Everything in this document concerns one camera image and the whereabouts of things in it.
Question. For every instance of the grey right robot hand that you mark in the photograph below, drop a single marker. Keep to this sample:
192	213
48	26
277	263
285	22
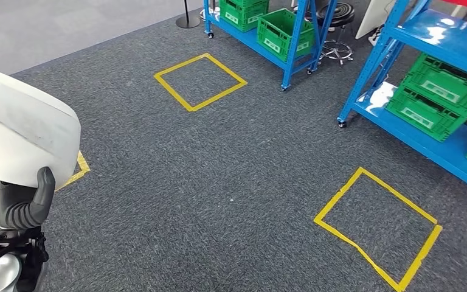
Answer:
46	193

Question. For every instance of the white curved car part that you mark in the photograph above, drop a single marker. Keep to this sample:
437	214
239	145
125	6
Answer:
20	129

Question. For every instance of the blue metal shelf rack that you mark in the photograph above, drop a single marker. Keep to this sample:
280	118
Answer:
295	40
439	153

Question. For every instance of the yellow floor tape square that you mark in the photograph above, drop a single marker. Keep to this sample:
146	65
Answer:
192	108
361	171
83	163

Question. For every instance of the black ribbed round stool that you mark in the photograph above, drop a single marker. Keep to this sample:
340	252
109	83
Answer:
336	14

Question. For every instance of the white table panel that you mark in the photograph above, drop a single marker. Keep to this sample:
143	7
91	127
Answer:
374	16

